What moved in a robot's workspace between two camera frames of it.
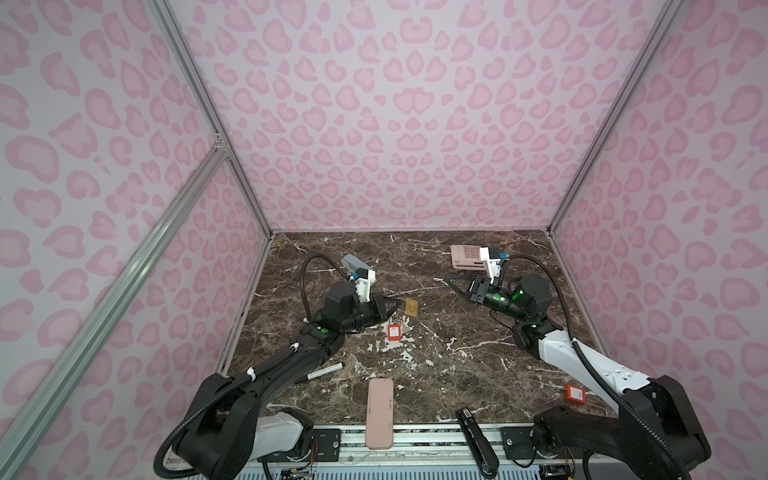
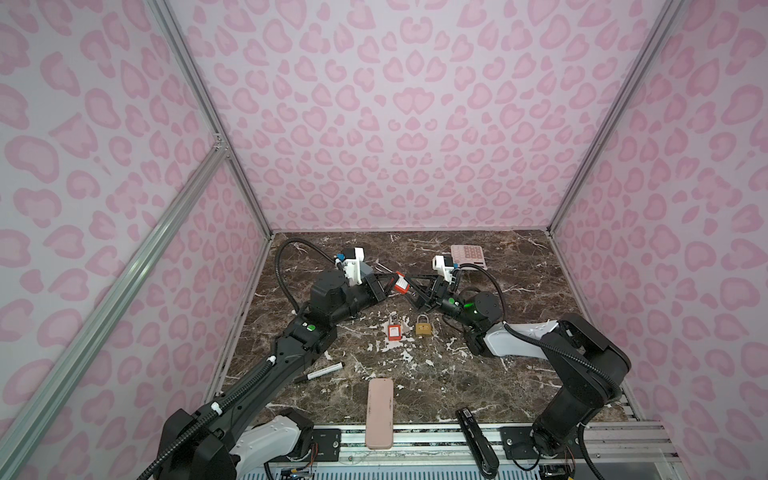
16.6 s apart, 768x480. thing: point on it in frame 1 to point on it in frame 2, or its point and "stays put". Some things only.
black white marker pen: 332,368 stays put
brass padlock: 411,307 to 422,328
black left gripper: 377,314 to 373,288
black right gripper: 480,290 to 440,295
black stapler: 481,448 stays put
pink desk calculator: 467,257 stays put
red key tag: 394,333 stays put
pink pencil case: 380,414 stays put
